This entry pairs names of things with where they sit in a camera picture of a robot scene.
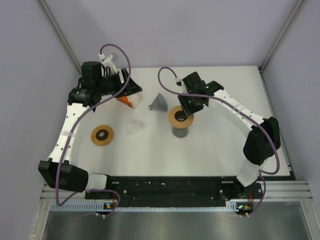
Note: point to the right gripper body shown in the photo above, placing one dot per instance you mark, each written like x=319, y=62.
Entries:
x=189, y=104

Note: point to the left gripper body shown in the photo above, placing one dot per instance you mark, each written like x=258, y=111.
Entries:
x=112, y=85

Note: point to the orange coffee filter box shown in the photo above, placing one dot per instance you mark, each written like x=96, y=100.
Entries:
x=132, y=100

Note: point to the grey glass carafe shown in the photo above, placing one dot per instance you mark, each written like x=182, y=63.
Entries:
x=180, y=132

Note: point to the grey glass dripper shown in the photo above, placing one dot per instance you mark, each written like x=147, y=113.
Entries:
x=159, y=104

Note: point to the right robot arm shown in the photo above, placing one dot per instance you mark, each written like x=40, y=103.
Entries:
x=262, y=135

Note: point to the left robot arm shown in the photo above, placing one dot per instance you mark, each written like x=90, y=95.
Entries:
x=60, y=170

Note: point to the clear glass dripper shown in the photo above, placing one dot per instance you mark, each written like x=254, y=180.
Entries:
x=134, y=125

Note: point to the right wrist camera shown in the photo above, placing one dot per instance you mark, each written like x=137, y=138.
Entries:
x=178, y=82

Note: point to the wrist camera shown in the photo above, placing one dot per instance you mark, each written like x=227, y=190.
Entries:
x=109, y=62
x=178, y=82

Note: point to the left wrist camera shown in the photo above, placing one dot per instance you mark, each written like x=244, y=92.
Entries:
x=109, y=62

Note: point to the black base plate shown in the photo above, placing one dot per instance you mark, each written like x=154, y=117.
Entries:
x=180, y=191

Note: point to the grey cable duct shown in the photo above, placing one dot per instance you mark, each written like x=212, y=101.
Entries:
x=105, y=207

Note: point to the aluminium frame rail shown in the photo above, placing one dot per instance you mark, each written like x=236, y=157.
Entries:
x=276, y=191

